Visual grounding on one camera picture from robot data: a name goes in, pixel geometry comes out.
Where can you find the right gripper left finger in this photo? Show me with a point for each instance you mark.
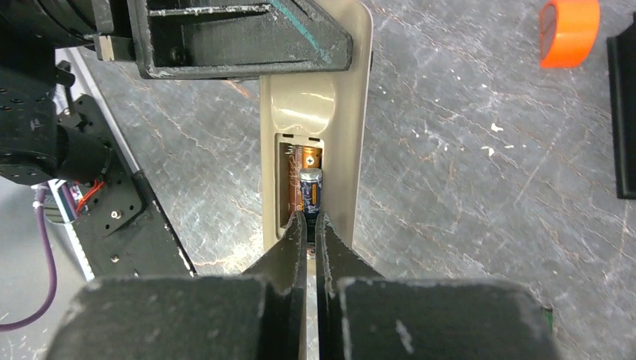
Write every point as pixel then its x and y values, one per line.
pixel 258 314

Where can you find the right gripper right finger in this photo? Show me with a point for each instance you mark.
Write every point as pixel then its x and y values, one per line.
pixel 363 315

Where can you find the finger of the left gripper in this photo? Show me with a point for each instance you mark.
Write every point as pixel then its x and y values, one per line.
pixel 221 40

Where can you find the single AA battery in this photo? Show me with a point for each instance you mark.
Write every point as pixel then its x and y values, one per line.
pixel 311 185

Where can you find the white beige remote control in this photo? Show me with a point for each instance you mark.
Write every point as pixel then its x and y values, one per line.
pixel 324 110

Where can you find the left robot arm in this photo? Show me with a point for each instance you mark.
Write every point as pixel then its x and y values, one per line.
pixel 34 146

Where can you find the orange tape roll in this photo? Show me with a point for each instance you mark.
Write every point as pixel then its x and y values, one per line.
pixel 567 32

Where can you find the folded black chessboard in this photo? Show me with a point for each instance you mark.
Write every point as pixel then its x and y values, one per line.
pixel 621 75

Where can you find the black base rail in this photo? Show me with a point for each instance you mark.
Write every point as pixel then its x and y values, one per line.
pixel 122 229

